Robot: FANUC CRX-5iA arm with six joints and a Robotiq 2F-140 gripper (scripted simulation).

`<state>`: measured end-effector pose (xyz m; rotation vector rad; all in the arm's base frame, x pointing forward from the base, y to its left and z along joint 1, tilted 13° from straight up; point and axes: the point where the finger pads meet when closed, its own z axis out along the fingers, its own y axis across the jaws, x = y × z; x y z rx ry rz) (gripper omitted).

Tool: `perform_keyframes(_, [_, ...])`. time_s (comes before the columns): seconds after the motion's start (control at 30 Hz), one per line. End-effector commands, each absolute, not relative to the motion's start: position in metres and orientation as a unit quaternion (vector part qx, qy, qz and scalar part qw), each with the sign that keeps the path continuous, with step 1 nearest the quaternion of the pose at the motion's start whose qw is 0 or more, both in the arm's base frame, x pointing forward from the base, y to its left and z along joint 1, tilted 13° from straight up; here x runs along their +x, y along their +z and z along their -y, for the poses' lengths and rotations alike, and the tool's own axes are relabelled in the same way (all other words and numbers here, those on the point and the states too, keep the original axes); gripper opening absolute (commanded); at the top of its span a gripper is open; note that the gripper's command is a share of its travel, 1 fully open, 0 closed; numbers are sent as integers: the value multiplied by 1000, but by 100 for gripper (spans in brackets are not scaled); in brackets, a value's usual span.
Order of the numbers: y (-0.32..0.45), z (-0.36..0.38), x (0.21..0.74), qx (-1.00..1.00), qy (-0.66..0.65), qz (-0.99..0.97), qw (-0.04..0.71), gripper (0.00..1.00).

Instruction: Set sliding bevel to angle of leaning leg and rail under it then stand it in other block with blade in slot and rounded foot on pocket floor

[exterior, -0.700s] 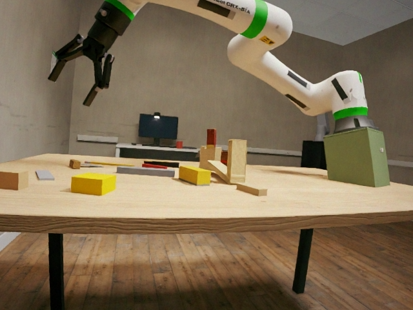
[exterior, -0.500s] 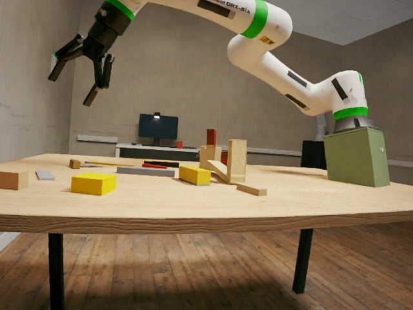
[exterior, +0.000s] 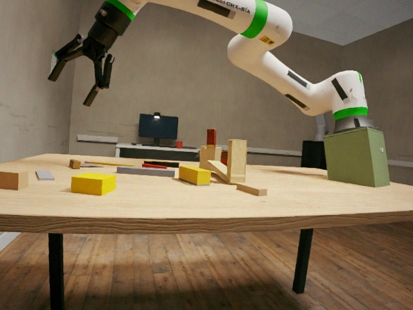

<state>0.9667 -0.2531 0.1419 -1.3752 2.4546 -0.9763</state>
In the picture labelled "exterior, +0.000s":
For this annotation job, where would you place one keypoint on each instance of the try square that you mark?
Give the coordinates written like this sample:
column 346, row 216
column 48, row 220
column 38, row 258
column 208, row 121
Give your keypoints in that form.
column 75, row 164

